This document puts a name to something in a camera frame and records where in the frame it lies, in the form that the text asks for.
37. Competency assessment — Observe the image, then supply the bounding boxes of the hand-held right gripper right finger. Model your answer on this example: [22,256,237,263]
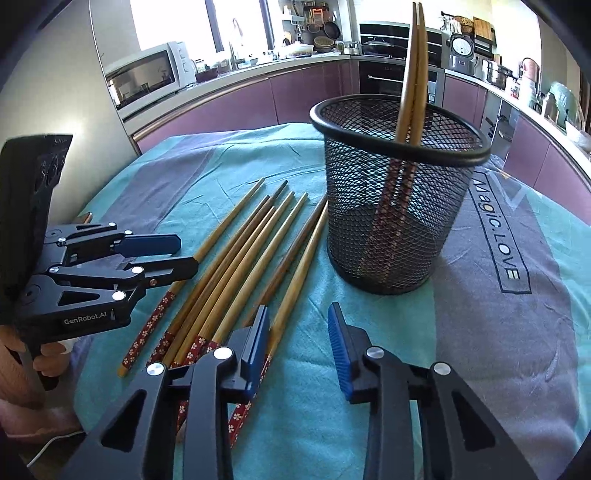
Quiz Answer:
[327,302,539,480]

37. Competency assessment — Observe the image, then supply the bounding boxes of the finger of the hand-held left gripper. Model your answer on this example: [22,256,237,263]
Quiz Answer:
[44,222,182,268]
[46,256,199,319]

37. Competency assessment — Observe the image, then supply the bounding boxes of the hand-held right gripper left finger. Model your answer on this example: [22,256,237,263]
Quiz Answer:
[60,305,271,480]

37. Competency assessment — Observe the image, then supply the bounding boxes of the bunch of wooden chopsticks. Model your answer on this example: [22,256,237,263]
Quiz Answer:
[117,178,329,448]

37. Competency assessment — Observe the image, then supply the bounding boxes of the black mesh utensil holder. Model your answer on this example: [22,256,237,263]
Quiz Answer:
[309,95,492,296]

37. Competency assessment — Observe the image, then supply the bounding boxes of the wooden chopstick red floral handle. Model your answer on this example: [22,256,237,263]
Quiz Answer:
[383,2,428,278]
[358,2,419,278]

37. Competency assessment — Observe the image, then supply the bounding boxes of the person's left hand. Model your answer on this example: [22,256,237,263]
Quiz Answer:
[32,339,77,379]

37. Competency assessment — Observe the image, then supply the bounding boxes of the teal and grey printed tablecloth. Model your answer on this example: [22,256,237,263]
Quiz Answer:
[74,122,591,480]

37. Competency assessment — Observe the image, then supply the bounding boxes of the purple kitchen cabinets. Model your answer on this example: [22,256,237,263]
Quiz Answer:
[131,59,361,145]
[443,74,591,200]

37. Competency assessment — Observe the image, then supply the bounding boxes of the white microwave oven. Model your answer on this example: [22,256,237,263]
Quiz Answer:
[104,41,197,112]

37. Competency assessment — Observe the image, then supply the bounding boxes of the person's pink clothing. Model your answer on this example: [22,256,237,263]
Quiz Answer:
[0,401,85,435]

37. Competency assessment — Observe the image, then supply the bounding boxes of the kitchen window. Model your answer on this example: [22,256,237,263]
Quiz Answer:
[131,0,278,54]

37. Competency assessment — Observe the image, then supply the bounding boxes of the black built-in oven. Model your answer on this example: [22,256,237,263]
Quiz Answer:
[358,21,446,107]

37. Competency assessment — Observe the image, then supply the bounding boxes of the steel pot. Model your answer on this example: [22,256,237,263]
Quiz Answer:
[482,58,513,88]

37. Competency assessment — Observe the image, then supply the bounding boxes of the silver rice cooker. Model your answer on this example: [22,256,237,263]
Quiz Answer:
[442,32,478,77]

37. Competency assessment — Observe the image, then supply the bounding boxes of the pink jug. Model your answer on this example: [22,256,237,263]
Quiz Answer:
[519,58,542,100]

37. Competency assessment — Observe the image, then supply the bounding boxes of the mint green appliance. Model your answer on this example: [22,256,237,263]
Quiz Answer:
[549,81,579,131]

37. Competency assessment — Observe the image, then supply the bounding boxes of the wooden cutting board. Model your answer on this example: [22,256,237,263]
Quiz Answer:
[472,17,497,44]

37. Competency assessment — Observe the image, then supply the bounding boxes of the white cable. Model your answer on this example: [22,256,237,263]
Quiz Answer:
[27,430,89,466]

